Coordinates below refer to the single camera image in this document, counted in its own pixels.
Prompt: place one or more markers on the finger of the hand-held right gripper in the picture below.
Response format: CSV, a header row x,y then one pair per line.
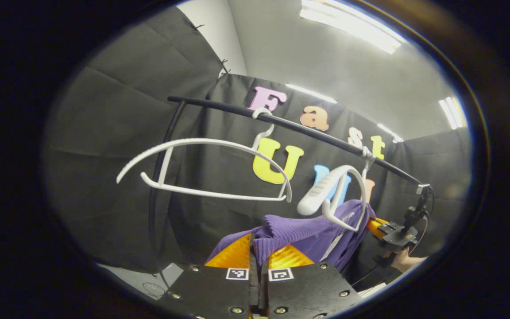
x,y
376,228

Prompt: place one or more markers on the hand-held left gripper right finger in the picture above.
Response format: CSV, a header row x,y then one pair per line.
x,y
308,292

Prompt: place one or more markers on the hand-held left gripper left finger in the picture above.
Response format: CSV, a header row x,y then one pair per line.
x,y
210,292

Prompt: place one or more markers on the purple ribbed jacket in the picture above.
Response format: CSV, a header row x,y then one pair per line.
x,y
299,230

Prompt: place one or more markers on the white plastic hanger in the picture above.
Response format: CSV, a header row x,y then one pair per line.
x,y
321,195
193,141

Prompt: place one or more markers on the black clothes rack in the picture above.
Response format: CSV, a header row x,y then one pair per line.
x,y
237,108

